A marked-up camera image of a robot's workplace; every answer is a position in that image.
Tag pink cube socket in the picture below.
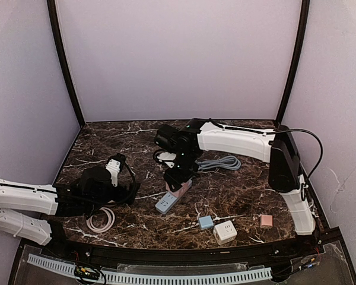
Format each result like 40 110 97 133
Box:
166 179 192 202

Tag blue cube plug adapter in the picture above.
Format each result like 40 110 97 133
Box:
198 216 214 230

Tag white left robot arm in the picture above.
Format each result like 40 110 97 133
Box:
0 166 140 246

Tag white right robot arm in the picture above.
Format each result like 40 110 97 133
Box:
154 118 316 236

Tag small pink charger plug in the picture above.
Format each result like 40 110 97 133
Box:
260 214 274 229

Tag small circuit board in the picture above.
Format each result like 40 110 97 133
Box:
74 265 101 281

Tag white cube socket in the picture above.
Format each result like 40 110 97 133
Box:
213 220 237 245

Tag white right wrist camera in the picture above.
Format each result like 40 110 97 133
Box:
153 149 176 168

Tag pink coiled cable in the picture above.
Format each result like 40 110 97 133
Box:
85 207 116 233

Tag white slotted cable duct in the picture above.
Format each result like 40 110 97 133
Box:
27 254 272 284

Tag black left corner post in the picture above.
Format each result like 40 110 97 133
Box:
46 0 85 128

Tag black corner post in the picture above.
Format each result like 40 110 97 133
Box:
46 0 85 128
275 0 310 126

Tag black right corner post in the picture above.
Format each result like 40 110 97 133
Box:
275 0 310 126

